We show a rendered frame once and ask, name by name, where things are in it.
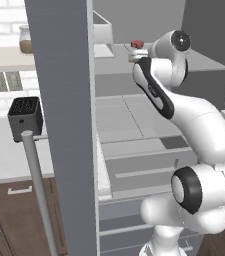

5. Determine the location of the grey fridge drawer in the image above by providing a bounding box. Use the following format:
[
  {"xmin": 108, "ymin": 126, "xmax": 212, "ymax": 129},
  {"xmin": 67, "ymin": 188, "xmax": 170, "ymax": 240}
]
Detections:
[
  {"xmin": 98, "ymin": 198, "xmax": 158, "ymax": 237},
  {"xmin": 98, "ymin": 146, "xmax": 202, "ymax": 202}
]

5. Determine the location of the glass fridge shelf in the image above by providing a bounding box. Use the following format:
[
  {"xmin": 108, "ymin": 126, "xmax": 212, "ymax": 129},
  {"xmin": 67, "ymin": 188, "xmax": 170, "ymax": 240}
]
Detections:
[{"xmin": 93, "ymin": 42, "xmax": 225, "ymax": 76}]

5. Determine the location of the grey fridge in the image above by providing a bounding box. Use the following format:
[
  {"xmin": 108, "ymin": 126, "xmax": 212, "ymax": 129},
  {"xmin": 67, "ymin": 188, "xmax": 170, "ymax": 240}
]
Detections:
[{"xmin": 86, "ymin": 0, "xmax": 225, "ymax": 256}]

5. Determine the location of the black toaster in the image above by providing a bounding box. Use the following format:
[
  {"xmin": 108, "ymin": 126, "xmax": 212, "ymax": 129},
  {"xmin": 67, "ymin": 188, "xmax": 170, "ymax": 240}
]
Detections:
[{"xmin": 6, "ymin": 96, "xmax": 45, "ymax": 144}]

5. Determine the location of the red strawberry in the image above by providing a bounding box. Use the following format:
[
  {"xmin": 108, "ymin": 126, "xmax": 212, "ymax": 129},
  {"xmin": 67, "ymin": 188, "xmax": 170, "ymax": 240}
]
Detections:
[{"xmin": 130, "ymin": 40, "xmax": 145, "ymax": 49}]

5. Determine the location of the white fridge door bin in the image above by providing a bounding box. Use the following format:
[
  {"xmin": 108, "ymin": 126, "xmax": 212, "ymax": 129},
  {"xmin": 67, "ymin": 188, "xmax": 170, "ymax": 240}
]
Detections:
[{"xmin": 92, "ymin": 9, "xmax": 115, "ymax": 60}]

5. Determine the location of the grey fridge door handle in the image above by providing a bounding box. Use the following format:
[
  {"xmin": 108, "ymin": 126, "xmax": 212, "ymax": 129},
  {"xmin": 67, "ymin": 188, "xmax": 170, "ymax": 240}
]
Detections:
[{"xmin": 20, "ymin": 130, "xmax": 59, "ymax": 256}]

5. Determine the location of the brown cupboard door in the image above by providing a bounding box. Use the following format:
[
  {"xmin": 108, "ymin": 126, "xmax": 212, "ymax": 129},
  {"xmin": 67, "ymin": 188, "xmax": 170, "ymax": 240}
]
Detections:
[{"xmin": 0, "ymin": 199, "xmax": 68, "ymax": 256}]

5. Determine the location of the white drawer handle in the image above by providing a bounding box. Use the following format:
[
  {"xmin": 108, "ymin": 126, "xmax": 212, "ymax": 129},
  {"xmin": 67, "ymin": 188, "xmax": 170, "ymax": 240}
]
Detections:
[{"xmin": 7, "ymin": 185, "xmax": 34, "ymax": 196}]

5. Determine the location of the glass jar with brown contents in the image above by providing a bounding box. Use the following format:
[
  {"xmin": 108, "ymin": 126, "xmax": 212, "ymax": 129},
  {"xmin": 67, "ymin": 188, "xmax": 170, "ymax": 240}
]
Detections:
[{"xmin": 18, "ymin": 24, "xmax": 34, "ymax": 55}]

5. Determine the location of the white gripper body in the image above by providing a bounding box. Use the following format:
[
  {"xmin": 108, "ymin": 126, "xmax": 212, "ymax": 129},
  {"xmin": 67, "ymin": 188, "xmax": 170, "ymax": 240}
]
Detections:
[{"xmin": 127, "ymin": 47, "xmax": 149, "ymax": 64}]

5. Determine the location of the pale wall shelf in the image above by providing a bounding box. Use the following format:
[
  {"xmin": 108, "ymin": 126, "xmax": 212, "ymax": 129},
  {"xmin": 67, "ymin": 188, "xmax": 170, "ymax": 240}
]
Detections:
[{"xmin": 0, "ymin": 46, "xmax": 37, "ymax": 73}]

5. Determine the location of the grey fridge door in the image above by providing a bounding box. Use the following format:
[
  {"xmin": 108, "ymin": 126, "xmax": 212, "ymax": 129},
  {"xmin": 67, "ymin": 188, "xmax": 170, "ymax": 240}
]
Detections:
[
  {"xmin": 180, "ymin": 0, "xmax": 225, "ymax": 113},
  {"xmin": 23, "ymin": 0, "xmax": 100, "ymax": 256}
]

